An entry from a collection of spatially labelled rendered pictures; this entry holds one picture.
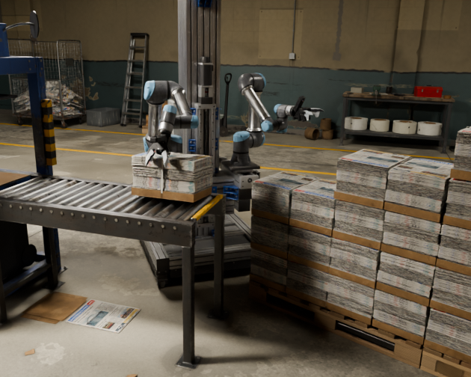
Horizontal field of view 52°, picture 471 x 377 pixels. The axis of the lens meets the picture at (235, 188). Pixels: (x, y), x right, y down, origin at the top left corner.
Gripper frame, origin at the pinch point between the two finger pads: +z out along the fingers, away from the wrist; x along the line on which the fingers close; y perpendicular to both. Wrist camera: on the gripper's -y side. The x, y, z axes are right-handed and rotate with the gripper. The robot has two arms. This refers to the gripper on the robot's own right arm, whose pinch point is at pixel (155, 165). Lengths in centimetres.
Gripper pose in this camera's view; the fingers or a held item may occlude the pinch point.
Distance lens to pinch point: 257.8
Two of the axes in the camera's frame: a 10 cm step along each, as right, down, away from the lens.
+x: -9.5, -0.9, 2.9
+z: -1.7, 9.5, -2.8
